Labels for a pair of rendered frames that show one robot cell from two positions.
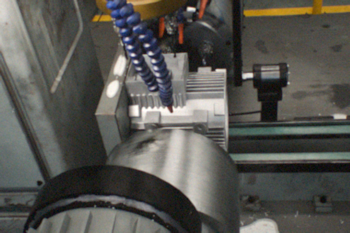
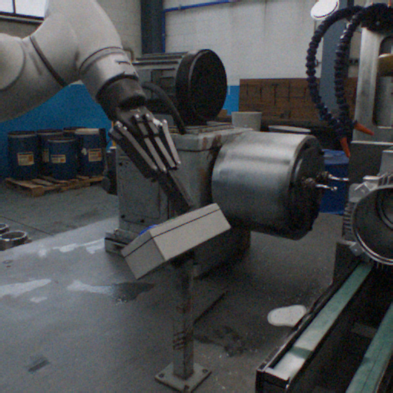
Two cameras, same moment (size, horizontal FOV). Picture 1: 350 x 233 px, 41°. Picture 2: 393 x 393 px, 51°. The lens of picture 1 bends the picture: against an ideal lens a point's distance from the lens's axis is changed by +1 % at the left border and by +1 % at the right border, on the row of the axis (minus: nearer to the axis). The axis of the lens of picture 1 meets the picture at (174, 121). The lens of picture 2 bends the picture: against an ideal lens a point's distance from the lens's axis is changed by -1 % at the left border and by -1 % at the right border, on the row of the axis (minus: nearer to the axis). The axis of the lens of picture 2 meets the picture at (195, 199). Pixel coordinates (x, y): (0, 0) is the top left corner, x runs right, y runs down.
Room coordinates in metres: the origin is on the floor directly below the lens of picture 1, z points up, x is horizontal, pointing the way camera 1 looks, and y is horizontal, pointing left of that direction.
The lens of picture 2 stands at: (0.77, -0.95, 1.27)
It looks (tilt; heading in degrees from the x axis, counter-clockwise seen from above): 15 degrees down; 115
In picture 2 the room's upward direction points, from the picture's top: straight up
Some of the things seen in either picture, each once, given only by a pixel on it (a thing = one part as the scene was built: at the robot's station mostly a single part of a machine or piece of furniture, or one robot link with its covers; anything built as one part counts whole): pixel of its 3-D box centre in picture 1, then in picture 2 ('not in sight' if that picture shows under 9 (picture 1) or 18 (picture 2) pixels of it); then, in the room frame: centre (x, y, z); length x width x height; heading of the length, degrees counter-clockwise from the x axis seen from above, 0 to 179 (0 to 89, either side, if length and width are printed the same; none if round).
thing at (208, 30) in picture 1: (190, 29); not in sight; (1.14, -0.08, 1.04); 0.41 x 0.25 x 0.25; 170
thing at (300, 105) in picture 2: not in sight; (288, 130); (-0.50, 4.79, 0.71); 2.21 x 0.95 x 1.43; 167
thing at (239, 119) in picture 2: not in sight; (244, 129); (-0.19, 1.94, 0.99); 0.24 x 0.22 x 0.24; 167
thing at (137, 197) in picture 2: not in sight; (178, 189); (0.23, 0.09, 0.99); 0.35 x 0.31 x 0.37; 170
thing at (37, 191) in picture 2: not in sight; (58, 157); (-3.26, 3.32, 0.37); 1.20 x 0.80 x 0.74; 72
